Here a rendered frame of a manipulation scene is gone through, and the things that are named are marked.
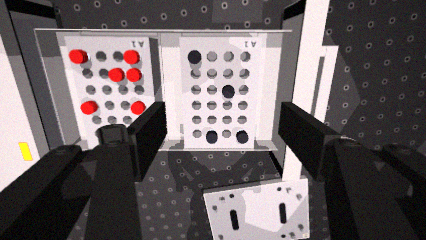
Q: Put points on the grey cooling block with red-capped tubes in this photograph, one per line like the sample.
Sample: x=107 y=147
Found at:
x=114 y=98

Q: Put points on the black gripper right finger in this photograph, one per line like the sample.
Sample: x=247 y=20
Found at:
x=360 y=205

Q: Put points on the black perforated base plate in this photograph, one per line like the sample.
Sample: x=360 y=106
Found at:
x=377 y=95

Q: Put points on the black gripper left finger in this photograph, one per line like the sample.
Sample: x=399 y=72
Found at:
x=46 y=200

